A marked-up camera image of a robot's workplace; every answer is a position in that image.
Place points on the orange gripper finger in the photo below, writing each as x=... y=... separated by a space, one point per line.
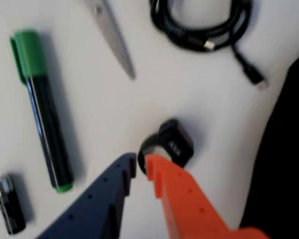
x=184 y=204

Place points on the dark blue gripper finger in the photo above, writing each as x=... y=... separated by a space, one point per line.
x=97 y=206

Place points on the black bike light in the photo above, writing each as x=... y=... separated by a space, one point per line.
x=175 y=142

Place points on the black fabric bag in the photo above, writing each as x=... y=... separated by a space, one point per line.
x=284 y=149

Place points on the black cylindrical battery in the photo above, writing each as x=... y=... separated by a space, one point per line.
x=10 y=206

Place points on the black marker with green cap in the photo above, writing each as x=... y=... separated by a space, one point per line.
x=46 y=119

